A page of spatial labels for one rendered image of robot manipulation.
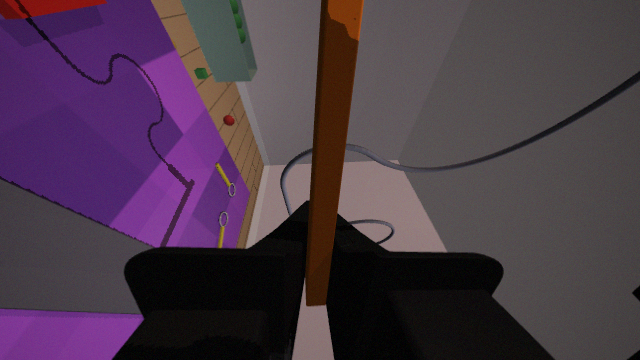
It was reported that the orange-brown long handle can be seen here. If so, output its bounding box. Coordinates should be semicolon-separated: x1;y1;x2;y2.
305;0;364;306

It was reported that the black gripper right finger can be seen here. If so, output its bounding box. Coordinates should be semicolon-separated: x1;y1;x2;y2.
326;213;504;360

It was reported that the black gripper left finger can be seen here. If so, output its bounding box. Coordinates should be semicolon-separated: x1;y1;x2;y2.
124;200;310;360

